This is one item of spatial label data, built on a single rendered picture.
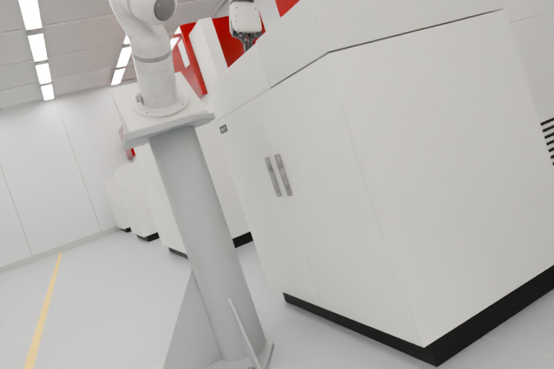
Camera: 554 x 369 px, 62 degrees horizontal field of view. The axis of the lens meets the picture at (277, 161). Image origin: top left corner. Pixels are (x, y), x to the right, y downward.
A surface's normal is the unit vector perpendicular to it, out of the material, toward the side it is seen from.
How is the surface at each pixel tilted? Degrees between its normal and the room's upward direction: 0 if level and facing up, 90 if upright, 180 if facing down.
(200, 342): 90
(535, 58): 90
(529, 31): 90
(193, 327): 90
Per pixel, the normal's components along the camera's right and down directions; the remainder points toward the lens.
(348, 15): 0.40, -0.10
